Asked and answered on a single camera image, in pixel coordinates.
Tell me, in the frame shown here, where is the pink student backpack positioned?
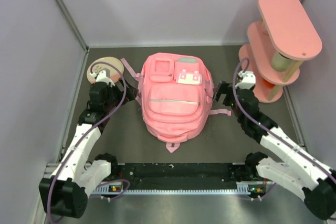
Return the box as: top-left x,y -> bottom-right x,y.
121,52 -> 231,153

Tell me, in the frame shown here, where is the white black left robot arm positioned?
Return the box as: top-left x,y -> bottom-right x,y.
39,77 -> 137,223

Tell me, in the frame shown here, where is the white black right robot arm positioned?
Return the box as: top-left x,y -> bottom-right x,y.
214,81 -> 335,220

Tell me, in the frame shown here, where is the cream and pink plate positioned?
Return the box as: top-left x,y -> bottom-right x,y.
86,57 -> 124,84

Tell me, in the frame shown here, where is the orange bowl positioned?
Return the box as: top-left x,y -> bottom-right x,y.
262,78 -> 275,89

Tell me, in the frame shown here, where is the pale green cup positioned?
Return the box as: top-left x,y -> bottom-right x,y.
271,52 -> 292,72

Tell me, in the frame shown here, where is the pink three-tier wooden shelf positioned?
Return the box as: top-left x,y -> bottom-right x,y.
238,0 -> 322,103

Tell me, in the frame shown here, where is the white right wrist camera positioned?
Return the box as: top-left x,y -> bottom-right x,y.
235,70 -> 256,90

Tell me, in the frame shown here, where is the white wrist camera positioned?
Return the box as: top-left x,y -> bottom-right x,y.
90,69 -> 115,87
235,70 -> 256,90

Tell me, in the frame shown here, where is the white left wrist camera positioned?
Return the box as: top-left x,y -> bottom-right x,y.
90,69 -> 115,87

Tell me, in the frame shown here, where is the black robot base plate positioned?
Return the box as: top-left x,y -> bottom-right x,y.
89,162 -> 280,190

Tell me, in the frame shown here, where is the grey slotted cable duct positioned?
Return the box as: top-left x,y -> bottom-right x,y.
89,183 -> 263,196

